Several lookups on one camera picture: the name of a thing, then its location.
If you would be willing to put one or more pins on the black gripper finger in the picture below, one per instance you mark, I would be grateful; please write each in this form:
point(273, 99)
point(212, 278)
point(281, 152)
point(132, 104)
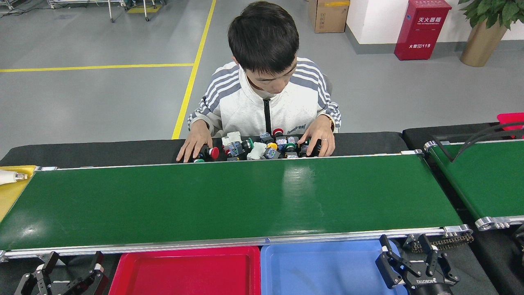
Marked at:
point(92, 284)
point(433, 254)
point(388, 272)
point(30, 284)

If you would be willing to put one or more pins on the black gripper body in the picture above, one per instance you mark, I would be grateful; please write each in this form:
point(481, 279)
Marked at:
point(428, 287)
point(56, 289)

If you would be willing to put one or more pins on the blue plastic tray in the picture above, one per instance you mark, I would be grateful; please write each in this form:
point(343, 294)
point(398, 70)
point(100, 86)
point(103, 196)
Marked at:
point(319, 270)

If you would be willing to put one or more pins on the yellow plastic tray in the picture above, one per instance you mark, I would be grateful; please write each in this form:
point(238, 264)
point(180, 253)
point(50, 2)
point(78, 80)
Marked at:
point(10, 196)

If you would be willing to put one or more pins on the red plastic tray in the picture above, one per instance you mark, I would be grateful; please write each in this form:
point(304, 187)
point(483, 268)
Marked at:
point(184, 274)

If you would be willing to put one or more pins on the short green conveyor belt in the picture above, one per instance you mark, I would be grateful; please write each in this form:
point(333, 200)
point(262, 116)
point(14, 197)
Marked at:
point(491, 180)

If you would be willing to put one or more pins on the long green conveyor belt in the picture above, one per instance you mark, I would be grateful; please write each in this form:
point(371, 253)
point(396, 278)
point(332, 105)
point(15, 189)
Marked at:
point(204, 196)

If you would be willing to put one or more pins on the person's left hand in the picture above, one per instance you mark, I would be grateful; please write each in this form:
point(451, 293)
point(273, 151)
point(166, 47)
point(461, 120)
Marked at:
point(323, 133)

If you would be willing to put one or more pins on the person's right hand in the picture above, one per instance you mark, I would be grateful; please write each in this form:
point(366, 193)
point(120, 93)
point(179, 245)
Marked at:
point(196, 139)

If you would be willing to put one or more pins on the white nozzle with metal tip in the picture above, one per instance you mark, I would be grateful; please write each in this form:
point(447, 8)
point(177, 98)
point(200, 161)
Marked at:
point(8, 177)

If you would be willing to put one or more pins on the red plastic bin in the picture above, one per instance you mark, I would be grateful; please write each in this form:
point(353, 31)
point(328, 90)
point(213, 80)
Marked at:
point(511, 119)

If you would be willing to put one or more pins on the person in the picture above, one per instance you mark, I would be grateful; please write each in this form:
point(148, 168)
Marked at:
point(245, 110)

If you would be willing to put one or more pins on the potted plant in gold pot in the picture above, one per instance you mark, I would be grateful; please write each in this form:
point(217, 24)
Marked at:
point(483, 41)

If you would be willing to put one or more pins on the red fire extinguisher box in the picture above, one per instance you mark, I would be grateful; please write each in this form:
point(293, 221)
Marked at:
point(421, 32)

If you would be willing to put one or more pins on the cardboard box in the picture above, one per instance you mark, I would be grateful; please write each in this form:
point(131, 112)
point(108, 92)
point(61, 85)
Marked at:
point(327, 16)

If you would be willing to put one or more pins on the white stand on wheels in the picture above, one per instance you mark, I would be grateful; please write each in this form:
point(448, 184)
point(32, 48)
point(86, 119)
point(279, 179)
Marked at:
point(110, 12)

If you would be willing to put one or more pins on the black conveyor guide bracket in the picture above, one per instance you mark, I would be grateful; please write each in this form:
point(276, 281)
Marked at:
point(443, 150)

